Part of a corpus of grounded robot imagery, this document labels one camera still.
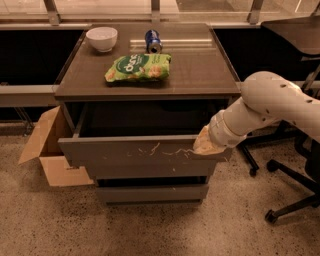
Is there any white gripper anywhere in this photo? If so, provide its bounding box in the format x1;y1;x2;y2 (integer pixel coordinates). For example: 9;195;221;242
193;110;247;155

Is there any grey top drawer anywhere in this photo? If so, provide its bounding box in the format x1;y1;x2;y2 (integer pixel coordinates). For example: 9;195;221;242
59;100;231;179

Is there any grey drawer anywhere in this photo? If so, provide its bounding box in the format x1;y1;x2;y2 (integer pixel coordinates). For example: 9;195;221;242
59;100;231;179
96;184;209;203

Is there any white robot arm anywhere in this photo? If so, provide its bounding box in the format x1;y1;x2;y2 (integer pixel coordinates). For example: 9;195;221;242
193;71;320;155

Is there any grey bottom drawer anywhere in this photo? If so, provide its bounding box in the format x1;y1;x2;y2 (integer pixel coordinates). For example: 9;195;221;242
96;184;209;203

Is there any grey drawer cabinet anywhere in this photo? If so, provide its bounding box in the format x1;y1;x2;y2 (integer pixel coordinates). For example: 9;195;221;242
55;23;239;189

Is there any open cardboard box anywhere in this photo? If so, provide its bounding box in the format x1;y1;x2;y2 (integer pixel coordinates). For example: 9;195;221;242
19;107;93;187

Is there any green chip bag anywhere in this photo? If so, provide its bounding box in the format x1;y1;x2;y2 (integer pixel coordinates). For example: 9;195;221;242
105;54;171;83

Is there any black office chair base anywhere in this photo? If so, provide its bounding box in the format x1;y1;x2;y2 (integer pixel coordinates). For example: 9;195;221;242
264;133;320;224

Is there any blue soda can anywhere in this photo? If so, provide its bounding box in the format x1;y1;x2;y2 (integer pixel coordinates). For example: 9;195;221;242
145;29;162;54

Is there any white ceramic bowl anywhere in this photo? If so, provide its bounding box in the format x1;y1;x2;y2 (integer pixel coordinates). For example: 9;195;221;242
86;27;118;52

